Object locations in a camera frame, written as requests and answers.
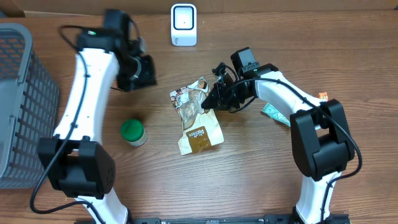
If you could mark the orange snack packet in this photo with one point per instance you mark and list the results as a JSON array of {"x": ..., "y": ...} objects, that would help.
[{"x": 323, "y": 96}]

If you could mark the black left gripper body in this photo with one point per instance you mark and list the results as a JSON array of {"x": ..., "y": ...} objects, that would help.
[{"x": 135, "y": 73}]

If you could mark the white barcode scanner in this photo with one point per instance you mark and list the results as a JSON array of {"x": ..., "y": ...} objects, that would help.
[{"x": 183, "y": 25}]

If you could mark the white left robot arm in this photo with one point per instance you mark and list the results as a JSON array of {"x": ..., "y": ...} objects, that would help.
[{"x": 74, "y": 159}]

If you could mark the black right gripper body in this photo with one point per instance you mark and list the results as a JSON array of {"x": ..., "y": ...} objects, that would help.
[{"x": 236, "y": 94}]

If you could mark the green lid white jar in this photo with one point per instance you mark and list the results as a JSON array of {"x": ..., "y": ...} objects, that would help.
[{"x": 133, "y": 132}]

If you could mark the beige brown snack pouch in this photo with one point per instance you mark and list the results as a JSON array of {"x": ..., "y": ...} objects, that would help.
[{"x": 201, "y": 129}]

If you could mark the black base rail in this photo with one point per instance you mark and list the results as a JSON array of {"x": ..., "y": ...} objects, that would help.
[{"x": 217, "y": 221}]

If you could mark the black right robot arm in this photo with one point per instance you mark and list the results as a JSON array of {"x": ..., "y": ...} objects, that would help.
[{"x": 322, "y": 146}]

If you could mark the teal snack packet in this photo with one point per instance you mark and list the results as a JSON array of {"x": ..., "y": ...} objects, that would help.
[{"x": 273, "y": 113}]

